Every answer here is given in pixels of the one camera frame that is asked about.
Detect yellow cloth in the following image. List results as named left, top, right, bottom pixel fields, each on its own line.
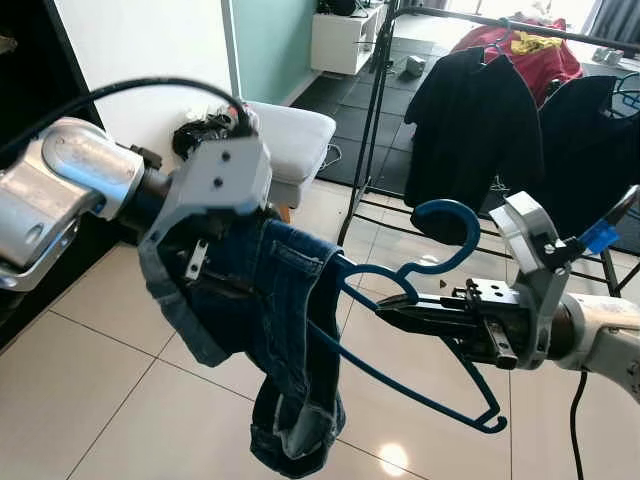
left=510, top=30, right=563, bottom=54

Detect blue denim jeans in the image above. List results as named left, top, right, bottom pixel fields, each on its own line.
left=138, top=208, right=347, bottom=479

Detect grey curtain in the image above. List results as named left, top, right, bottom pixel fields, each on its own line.
left=580, top=0, right=640, bottom=41

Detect blue tape tag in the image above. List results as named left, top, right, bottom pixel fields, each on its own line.
left=580, top=220, right=619, bottom=255

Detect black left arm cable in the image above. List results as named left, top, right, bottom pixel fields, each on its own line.
left=0, top=78, right=251, bottom=166

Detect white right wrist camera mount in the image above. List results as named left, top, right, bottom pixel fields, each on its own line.
left=488, top=190, right=573, bottom=369

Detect blue plastic clothes hanger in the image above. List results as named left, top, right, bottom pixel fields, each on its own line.
left=305, top=198, right=509, bottom=433

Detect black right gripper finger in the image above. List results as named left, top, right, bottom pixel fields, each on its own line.
left=378, top=295, right=471, bottom=319
left=385, top=320, right=471, bottom=346

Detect teal clothes hanger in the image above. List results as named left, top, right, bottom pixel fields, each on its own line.
left=606, top=70, right=640, bottom=117

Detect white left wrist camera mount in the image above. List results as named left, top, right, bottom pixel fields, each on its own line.
left=138, top=135, right=274, bottom=248

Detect white cabinet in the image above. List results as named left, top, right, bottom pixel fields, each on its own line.
left=310, top=0, right=389, bottom=76

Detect black bag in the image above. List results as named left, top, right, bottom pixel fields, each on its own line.
left=315, top=0, right=366, bottom=16

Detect black items heap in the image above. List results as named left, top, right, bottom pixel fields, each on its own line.
left=172, top=112, right=259, bottom=161

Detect black metal clothes rack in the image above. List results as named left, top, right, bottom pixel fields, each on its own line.
left=335, top=0, right=640, bottom=301

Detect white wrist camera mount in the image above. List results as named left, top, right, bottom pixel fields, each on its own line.
left=488, top=190, right=573, bottom=369
left=138, top=135, right=274, bottom=248

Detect grey padded ottoman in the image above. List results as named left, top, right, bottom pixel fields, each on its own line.
left=240, top=100, right=339, bottom=223

